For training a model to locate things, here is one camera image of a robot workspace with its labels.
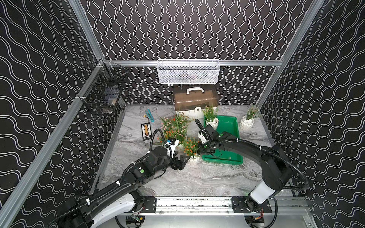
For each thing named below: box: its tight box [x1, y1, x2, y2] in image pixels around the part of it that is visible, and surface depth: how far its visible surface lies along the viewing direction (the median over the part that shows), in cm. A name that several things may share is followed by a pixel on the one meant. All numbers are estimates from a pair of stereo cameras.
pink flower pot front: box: [202, 104, 219, 130], surface depth 102 cm
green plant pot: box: [239, 105, 261, 131], surface depth 104 cm
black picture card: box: [141, 122, 152, 142], surface depth 105 cm
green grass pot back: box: [171, 112, 194, 141], surface depth 92 cm
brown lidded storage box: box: [172, 84, 220, 120], surface depth 103 cm
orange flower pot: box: [182, 136, 202, 166], surface depth 82 cm
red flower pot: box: [157, 129, 183, 145], surface depth 87 cm
